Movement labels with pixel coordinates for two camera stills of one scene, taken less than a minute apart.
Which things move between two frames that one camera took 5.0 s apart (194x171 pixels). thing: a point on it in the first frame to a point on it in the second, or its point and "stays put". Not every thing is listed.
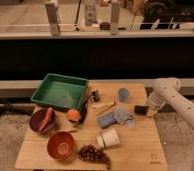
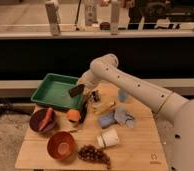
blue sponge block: (106, 120) stays put
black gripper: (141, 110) to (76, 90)
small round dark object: (105, 26) stays put
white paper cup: (108, 138) stays put
